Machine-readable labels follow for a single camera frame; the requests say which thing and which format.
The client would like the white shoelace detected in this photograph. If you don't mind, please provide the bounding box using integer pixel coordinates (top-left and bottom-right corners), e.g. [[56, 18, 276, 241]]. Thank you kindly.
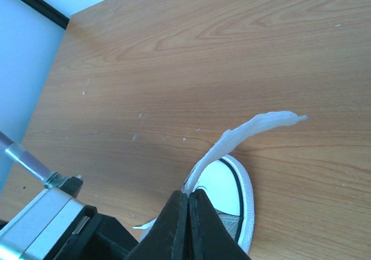
[[132, 111, 308, 240]]

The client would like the black left frame post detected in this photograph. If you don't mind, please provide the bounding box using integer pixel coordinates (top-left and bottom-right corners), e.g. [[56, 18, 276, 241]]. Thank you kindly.
[[20, 0, 70, 30]]

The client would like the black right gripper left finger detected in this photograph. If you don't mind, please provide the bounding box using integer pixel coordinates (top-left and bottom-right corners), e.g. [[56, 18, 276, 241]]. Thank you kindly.
[[125, 191, 188, 260]]

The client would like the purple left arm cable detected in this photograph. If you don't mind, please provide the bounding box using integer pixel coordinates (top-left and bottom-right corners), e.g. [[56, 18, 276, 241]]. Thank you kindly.
[[0, 131, 64, 189]]

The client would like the grey canvas sneaker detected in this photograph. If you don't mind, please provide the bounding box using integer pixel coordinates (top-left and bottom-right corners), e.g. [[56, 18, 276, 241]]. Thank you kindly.
[[183, 155, 255, 253]]

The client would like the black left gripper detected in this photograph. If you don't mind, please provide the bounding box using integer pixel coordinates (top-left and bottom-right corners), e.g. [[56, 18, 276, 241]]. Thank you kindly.
[[46, 214, 139, 259]]

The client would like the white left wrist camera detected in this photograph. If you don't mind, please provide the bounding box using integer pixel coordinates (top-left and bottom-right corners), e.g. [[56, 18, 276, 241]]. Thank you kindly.
[[1, 177, 97, 259]]

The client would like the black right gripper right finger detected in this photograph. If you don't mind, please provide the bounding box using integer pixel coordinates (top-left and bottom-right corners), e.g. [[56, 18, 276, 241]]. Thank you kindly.
[[188, 190, 250, 260]]

